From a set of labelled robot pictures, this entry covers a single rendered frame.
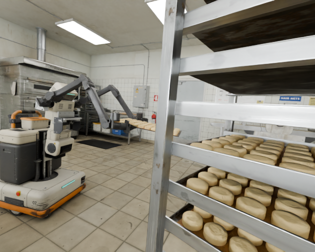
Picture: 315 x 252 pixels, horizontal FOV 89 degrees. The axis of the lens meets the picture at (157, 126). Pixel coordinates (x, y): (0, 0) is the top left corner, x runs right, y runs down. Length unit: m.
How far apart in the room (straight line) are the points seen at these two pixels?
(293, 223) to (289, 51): 0.26
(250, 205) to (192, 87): 4.59
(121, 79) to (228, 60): 5.78
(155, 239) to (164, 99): 0.31
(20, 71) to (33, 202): 3.33
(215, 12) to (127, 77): 5.59
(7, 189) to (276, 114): 2.16
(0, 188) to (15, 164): 0.29
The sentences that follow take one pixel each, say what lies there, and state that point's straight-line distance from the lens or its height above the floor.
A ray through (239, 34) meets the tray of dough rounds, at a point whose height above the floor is 1.31.
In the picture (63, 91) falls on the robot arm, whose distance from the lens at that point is 1.62.
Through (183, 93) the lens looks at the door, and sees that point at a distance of 4.91.
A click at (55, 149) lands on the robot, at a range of 1.92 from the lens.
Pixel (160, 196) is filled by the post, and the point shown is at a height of 0.95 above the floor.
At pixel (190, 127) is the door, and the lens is 4.83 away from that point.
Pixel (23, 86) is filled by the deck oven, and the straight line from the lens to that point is 4.72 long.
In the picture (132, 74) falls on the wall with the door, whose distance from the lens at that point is 5.80.
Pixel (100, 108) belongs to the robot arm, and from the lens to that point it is 1.34.
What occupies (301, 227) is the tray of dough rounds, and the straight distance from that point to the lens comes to 0.37.
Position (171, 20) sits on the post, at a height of 1.31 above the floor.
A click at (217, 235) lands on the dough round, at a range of 0.43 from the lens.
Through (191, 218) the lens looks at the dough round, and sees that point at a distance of 0.45.
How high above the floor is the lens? 1.14
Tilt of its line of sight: 6 degrees down
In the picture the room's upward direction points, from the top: 5 degrees clockwise
